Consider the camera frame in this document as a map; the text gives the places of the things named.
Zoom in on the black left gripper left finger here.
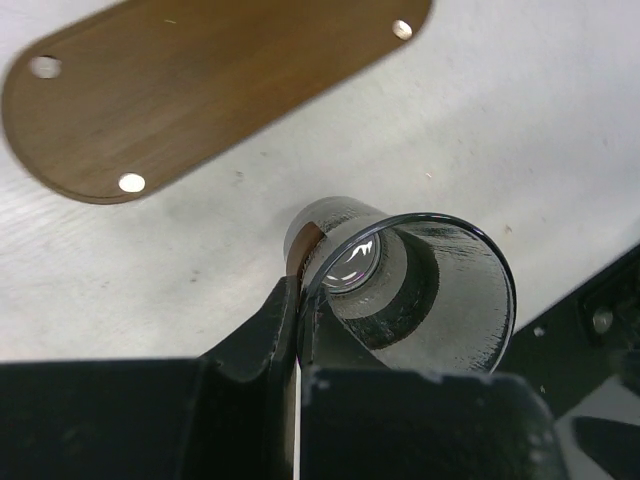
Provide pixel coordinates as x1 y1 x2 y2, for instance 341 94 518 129
1 277 298 479

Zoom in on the dark glass cup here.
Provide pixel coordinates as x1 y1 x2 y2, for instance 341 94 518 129
283 196 517 372

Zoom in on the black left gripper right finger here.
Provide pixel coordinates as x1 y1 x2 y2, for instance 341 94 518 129
300 301 569 479

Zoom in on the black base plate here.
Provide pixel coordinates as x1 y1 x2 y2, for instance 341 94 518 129
499 244 640 480

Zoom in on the brown oval wooden tray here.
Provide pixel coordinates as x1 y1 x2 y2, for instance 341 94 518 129
2 0 432 205

